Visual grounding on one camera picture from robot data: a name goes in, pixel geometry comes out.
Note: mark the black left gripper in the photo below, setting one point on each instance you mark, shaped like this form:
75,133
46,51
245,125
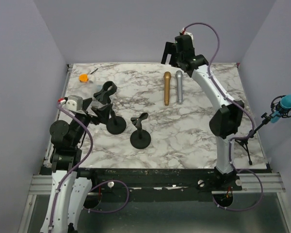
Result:
103,113

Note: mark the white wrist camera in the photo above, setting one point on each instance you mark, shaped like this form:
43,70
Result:
72,103
184,32

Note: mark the blue foam-head microphone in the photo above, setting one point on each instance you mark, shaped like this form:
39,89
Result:
281,108

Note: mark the black round-base microphone stand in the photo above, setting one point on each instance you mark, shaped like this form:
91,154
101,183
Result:
140,138

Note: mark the black stand holding gold microphone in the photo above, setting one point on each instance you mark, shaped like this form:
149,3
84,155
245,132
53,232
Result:
116,124

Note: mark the gold microphone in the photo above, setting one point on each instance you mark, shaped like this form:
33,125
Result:
167,79

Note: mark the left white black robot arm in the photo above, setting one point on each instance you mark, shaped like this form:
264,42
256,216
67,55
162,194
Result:
69,187

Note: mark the silver mesh-head microphone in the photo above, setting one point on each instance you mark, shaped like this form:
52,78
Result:
179,76

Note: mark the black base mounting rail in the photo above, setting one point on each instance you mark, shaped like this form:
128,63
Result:
157,185

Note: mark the orange round cap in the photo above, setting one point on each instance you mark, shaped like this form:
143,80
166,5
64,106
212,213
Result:
83,78

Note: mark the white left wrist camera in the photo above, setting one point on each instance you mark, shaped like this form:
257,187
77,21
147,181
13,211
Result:
72,103

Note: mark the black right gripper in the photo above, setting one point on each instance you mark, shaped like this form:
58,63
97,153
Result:
168,49

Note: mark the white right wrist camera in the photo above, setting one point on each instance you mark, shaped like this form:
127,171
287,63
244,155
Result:
184,32

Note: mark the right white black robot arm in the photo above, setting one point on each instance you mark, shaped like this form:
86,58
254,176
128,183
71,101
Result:
228,116

